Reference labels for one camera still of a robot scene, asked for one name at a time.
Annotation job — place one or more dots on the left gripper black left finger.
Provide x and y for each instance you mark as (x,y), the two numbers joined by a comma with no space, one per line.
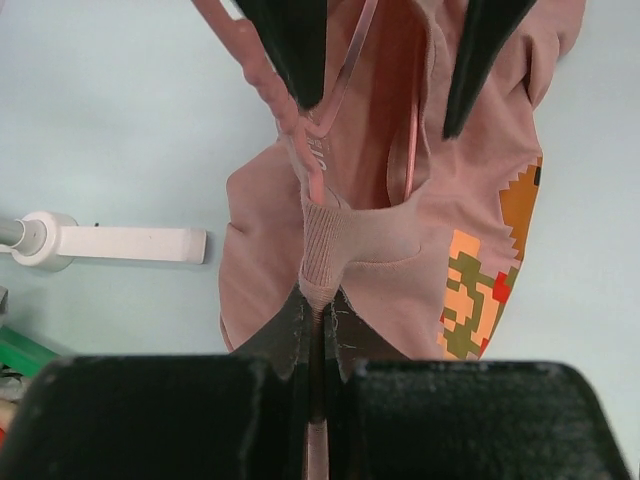
(242,415)

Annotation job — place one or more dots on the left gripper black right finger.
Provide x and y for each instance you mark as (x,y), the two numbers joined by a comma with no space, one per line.
(390,417)

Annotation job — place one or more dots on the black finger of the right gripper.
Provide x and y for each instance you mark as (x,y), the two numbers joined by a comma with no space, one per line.
(293,33)
(488,24)

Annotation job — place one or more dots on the pink hanger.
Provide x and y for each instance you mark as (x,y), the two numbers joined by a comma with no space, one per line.
(302,126)

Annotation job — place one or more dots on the pink t shirt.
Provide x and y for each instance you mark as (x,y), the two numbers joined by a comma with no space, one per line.
(424,236)

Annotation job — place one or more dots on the green plastic bin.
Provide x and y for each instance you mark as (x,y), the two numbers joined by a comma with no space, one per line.
(23,354)

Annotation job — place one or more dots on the white clothes rack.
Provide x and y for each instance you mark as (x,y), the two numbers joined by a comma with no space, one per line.
(51,241)

